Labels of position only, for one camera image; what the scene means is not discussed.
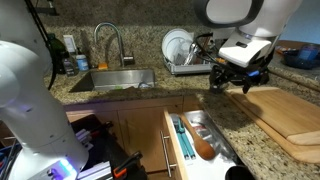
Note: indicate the white wall outlet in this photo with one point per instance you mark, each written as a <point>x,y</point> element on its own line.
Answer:
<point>69,43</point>

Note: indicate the open wooden kitchen drawer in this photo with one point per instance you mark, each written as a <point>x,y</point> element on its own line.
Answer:
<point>203,170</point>

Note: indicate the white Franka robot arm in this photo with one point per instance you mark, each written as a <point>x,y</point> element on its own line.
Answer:
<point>30,116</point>

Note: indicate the small wooden chopping board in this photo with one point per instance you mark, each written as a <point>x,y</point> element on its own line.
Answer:
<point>276,113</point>

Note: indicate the black orange clamp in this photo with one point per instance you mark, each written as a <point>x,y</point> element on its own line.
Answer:
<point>126,165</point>

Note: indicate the clear plastic bags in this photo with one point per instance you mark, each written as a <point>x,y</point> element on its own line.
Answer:
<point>216,140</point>

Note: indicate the steel kitchen faucet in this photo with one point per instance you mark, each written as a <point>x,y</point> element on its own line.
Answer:
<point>121,50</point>

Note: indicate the dark green bottle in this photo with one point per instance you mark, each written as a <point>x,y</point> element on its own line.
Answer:
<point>56,46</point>

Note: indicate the white dinner plate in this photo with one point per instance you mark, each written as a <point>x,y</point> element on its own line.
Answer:
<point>171,40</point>

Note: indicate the large wooden chopping board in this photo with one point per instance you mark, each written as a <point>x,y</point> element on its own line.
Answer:
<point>300,153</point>

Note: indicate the dark blue bowl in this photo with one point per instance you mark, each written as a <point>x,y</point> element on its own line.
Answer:
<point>296,61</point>

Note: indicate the silver metal spoon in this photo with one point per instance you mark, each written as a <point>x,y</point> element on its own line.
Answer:
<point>192,51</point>

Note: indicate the white blue small bottle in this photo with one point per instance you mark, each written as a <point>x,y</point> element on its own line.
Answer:
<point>82,63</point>

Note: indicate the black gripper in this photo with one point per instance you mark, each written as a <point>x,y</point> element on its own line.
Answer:
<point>246,72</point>

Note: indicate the black round lid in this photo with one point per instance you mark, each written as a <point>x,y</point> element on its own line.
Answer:
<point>238,174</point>

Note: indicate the orange sponge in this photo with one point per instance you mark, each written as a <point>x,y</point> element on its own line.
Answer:
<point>103,66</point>

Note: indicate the stainless steel sink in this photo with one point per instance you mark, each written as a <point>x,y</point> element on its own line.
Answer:
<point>116,80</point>

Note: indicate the small dark soap bottle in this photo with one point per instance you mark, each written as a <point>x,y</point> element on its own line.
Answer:
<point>69,66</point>

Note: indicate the teal kitchen tool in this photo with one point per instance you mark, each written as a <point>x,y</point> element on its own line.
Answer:
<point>185,143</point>

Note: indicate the grey dish rack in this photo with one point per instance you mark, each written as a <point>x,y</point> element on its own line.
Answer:
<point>186,69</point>

